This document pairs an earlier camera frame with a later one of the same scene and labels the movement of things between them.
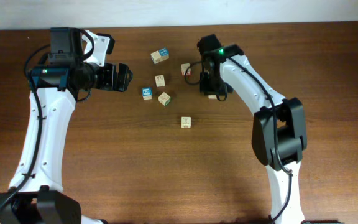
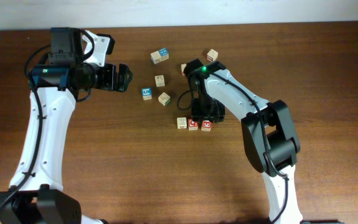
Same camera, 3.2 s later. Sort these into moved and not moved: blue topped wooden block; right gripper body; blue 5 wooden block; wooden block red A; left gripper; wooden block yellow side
Moved: wooden block yellow side; right gripper body
Not moved: blue 5 wooden block; wooden block red A; blue topped wooden block; left gripper
